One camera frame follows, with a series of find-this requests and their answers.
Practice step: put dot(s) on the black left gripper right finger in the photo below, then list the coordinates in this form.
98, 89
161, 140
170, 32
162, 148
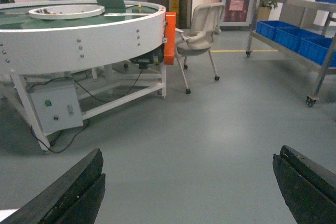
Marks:
307, 188

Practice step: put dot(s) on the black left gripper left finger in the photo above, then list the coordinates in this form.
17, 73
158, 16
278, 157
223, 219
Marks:
75, 197

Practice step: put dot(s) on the grey control box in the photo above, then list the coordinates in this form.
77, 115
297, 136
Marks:
57, 105

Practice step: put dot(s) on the steel wheeled shelf cart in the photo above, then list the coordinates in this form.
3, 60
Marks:
324, 69

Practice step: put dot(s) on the blue bin on cart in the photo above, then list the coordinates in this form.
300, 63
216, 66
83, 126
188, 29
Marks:
306, 43

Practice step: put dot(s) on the white round conveyor table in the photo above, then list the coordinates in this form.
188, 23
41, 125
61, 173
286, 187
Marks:
112, 58

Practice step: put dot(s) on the orange motor cover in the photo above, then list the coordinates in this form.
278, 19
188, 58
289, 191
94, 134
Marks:
169, 47

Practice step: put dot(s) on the potted green plant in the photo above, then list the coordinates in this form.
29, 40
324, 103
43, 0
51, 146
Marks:
264, 9

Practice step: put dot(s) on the beige office chair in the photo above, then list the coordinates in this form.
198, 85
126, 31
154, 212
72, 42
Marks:
205, 25

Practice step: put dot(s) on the white ring tray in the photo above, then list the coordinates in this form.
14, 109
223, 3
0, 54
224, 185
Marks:
65, 12

